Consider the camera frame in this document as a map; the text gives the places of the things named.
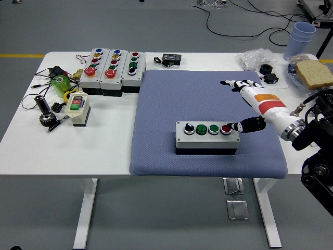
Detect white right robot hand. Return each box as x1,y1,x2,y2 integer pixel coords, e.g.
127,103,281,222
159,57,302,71
220,79,298,135

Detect black pen tool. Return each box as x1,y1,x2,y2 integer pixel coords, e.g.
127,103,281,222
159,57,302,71
46,114,70,134

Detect black metal gear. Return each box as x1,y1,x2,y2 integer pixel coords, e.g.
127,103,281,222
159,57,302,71
39,112,57,128

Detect black meter cable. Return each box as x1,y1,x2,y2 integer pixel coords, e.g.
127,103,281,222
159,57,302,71
152,56,172,70

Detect clear plastic bag of parts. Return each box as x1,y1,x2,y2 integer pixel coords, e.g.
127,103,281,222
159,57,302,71
236,48,278,71

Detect green tape roll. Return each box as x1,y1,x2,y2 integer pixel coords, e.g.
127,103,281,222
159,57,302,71
50,74,71,98

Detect white red-green switch box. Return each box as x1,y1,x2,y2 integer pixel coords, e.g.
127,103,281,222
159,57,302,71
64,91,92,128

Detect red and white wires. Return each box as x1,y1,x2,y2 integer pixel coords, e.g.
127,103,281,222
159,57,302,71
75,53,92,65

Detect small black digital meter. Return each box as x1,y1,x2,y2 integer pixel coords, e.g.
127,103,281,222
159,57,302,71
161,53,183,66

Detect black metal cylinder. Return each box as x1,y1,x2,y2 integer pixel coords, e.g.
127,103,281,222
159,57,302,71
34,95,51,114

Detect silver floor socket plate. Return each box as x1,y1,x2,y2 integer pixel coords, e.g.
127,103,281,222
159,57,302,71
226,199,250,221
223,178,245,195

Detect black power adapter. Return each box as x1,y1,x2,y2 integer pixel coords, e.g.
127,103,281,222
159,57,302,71
49,66,69,79

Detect white paper sheet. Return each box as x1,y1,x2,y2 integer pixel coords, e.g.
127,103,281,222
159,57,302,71
257,70,289,91

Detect small black toothed part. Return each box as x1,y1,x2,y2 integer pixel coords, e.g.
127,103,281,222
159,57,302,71
50,102,66,113

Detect yellow tape roll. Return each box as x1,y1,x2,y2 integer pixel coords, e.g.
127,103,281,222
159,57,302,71
63,89,80,102

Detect thin black cable with plug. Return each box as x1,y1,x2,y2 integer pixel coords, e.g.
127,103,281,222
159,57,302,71
21,68,79,110

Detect black floor cable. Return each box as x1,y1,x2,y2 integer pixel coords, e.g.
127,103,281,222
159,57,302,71
191,0,313,46

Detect blue-grey quilted mat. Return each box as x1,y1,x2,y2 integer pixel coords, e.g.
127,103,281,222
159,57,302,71
129,69,288,179

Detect white cable bundle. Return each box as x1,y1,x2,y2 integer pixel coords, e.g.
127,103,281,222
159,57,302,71
196,0,229,10

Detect aluminium frame stand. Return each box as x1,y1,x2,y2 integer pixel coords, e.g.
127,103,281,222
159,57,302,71
296,0,333,59

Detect five-button box, red mushroom button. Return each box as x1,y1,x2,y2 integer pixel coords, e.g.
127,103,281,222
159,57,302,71
79,47,111,95
99,48,129,97

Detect white four-button control box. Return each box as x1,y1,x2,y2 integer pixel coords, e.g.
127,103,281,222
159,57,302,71
174,120,241,156

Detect stack of blue cups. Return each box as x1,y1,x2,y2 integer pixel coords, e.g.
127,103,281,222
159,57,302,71
283,21,317,62

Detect black device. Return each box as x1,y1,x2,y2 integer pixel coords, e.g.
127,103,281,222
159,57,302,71
316,90,333,115

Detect slice of bread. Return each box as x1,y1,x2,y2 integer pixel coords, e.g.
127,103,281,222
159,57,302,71
294,59,333,91

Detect white table leg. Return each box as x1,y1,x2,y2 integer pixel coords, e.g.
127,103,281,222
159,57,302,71
252,178,283,248
72,178,99,249

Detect black servo motor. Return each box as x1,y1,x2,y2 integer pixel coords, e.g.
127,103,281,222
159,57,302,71
260,73,279,84

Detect four-button box with selector knob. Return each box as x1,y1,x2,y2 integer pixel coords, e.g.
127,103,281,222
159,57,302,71
121,51,147,94

